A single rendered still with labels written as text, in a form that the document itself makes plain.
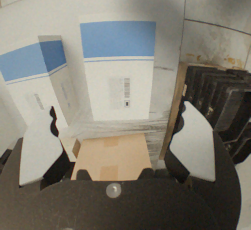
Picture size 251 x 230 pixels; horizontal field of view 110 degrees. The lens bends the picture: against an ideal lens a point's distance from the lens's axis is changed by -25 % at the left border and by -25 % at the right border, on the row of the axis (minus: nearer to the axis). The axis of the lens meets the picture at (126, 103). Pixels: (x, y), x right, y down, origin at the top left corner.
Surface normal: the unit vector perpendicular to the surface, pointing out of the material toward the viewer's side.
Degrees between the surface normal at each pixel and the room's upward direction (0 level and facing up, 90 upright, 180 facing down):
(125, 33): 0
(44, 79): 0
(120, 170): 90
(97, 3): 0
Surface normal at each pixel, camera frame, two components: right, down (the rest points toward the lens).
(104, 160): -0.13, -0.86
